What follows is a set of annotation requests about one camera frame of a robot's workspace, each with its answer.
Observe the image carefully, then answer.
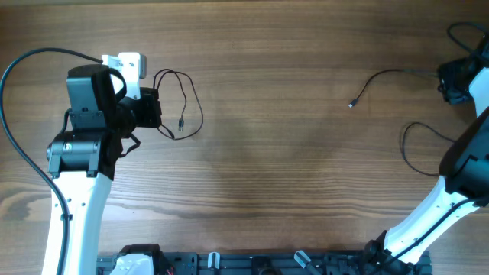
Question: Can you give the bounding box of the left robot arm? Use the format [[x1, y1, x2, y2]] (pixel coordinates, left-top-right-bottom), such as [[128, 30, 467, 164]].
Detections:
[[42, 61, 161, 274]]

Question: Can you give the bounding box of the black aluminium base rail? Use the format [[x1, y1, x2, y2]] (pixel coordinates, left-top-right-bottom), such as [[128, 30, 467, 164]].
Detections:
[[96, 240, 432, 275]]

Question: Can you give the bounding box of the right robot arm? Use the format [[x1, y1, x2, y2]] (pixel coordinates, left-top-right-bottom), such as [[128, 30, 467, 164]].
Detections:
[[362, 35, 488, 274]]

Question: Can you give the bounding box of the grey clamp lever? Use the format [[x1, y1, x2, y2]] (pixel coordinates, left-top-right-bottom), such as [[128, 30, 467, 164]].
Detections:
[[293, 250, 311, 269], [207, 251, 221, 270]]

